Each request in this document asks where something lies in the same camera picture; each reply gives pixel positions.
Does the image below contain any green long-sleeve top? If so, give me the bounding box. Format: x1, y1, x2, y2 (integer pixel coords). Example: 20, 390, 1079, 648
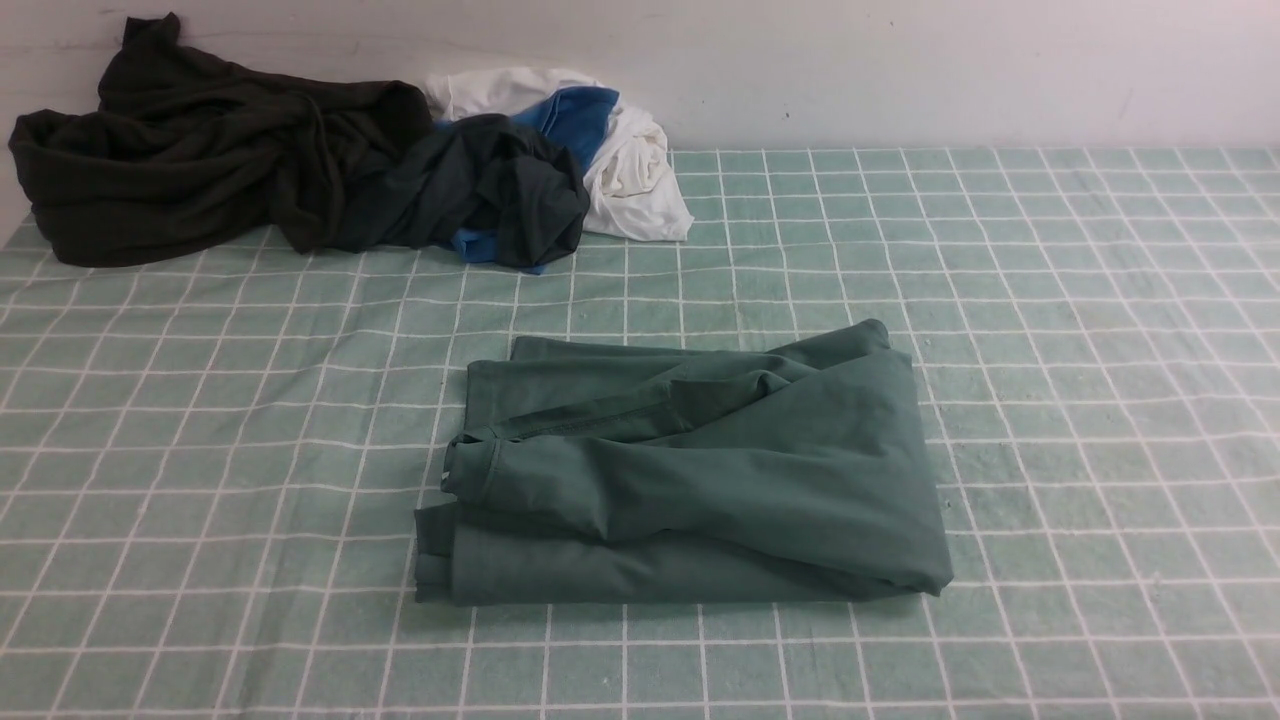
413, 319, 954, 606

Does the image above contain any white crumpled garment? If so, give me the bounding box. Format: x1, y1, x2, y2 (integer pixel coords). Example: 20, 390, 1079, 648
422, 67, 694, 242

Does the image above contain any dark teal crumpled garment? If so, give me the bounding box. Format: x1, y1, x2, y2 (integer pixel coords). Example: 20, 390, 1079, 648
326, 114, 590, 270

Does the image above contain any blue crumpled garment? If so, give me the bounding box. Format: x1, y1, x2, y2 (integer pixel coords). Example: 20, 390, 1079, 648
451, 86, 620, 265

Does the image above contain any green checked tablecloth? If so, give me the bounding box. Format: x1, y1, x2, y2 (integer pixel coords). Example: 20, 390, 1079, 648
1, 149, 1279, 719

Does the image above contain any dark olive crumpled garment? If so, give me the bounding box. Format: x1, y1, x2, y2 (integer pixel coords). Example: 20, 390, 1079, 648
8, 14, 433, 268

